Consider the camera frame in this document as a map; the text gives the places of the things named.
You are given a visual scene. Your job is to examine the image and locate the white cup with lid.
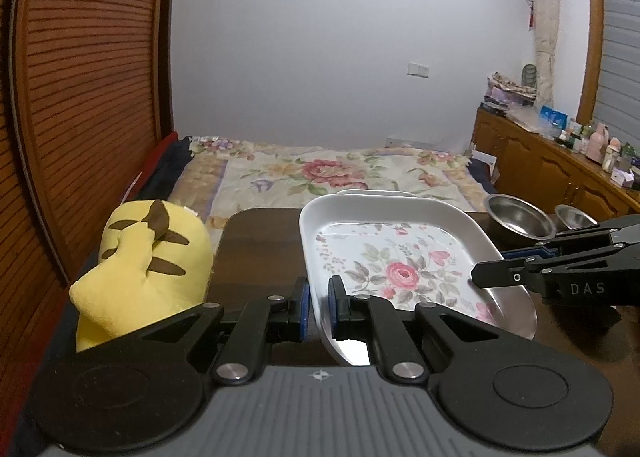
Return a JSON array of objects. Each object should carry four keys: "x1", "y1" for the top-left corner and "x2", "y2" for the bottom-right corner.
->
[{"x1": 602, "y1": 137, "x2": 621, "y2": 174}]

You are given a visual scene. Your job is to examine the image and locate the grey window blind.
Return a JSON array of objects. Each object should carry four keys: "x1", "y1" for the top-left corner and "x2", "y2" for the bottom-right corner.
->
[{"x1": 595, "y1": 0, "x2": 640, "y2": 133}]

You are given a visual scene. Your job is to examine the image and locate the blue printed box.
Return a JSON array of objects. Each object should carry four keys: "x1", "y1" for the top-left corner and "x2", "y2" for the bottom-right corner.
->
[{"x1": 539, "y1": 106, "x2": 569, "y2": 131}]

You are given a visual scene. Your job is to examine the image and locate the wooden louvered door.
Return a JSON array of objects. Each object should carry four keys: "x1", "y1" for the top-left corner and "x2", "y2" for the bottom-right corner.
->
[{"x1": 0, "y1": 0, "x2": 179, "y2": 438}]

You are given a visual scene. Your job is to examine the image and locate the cream patterned curtain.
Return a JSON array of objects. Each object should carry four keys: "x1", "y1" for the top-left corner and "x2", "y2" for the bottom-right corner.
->
[{"x1": 522, "y1": 0, "x2": 564, "y2": 110}]

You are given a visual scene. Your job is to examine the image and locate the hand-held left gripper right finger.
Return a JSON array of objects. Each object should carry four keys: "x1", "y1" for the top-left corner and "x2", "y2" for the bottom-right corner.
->
[{"x1": 327, "y1": 276, "x2": 505, "y2": 385}]

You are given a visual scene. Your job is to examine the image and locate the stack of folded cloths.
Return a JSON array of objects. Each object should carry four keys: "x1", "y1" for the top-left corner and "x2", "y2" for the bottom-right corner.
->
[{"x1": 482, "y1": 71, "x2": 538, "y2": 115}]

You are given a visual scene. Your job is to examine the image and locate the plain white plate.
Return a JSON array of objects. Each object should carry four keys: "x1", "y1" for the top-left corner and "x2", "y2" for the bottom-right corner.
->
[{"x1": 336, "y1": 189, "x2": 416, "y2": 198}]

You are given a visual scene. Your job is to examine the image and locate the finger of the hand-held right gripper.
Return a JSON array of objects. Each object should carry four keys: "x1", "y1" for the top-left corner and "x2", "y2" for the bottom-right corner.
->
[
  {"x1": 501, "y1": 216, "x2": 640, "y2": 263},
  {"x1": 471, "y1": 239, "x2": 640, "y2": 290}
]

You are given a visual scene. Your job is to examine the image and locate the white floral square plate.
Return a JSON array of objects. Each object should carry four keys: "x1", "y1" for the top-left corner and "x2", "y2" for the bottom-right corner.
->
[{"x1": 299, "y1": 194, "x2": 538, "y2": 367}]

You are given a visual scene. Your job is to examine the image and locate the floral bed blanket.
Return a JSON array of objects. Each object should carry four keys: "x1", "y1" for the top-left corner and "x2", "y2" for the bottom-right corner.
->
[{"x1": 167, "y1": 136, "x2": 493, "y2": 230}]

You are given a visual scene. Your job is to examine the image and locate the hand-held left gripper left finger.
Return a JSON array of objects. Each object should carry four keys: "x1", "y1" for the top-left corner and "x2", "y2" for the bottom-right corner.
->
[{"x1": 139, "y1": 277, "x2": 311, "y2": 387}]

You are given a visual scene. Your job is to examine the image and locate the wooden window frame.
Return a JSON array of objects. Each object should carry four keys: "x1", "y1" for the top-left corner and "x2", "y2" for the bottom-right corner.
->
[{"x1": 575, "y1": 0, "x2": 608, "y2": 125}]

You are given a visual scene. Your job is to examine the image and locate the wall outlet strip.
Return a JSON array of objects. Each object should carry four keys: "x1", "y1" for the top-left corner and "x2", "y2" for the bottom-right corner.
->
[{"x1": 386, "y1": 136, "x2": 453, "y2": 148}]

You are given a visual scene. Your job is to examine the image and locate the large steel bowl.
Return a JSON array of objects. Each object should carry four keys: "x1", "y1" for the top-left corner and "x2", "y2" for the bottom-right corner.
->
[{"x1": 483, "y1": 194, "x2": 558, "y2": 245}]

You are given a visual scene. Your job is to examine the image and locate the small steel bowl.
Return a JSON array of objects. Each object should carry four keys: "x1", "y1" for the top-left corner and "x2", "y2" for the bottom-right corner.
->
[{"x1": 555, "y1": 204, "x2": 598, "y2": 233}]

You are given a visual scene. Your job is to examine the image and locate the white paper bag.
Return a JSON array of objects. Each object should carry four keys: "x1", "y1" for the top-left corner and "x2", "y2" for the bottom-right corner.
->
[{"x1": 472, "y1": 149, "x2": 499, "y2": 179}]

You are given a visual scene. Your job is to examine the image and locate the yellow plush toy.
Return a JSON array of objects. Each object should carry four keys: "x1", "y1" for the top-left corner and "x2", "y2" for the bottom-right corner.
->
[{"x1": 68, "y1": 198, "x2": 213, "y2": 353}]

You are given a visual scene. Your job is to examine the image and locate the wooden cabinet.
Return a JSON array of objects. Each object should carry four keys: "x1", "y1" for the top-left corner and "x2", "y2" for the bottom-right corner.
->
[{"x1": 472, "y1": 107, "x2": 640, "y2": 218}]

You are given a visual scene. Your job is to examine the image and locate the clear plastic bags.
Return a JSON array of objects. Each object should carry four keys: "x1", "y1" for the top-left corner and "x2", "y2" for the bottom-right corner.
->
[{"x1": 505, "y1": 104, "x2": 547, "y2": 134}]

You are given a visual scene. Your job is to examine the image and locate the pink bottle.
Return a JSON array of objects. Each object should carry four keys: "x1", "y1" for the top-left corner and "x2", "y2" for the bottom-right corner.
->
[{"x1": 588, "y1": 123, "x2": 609, "y2": 163}]

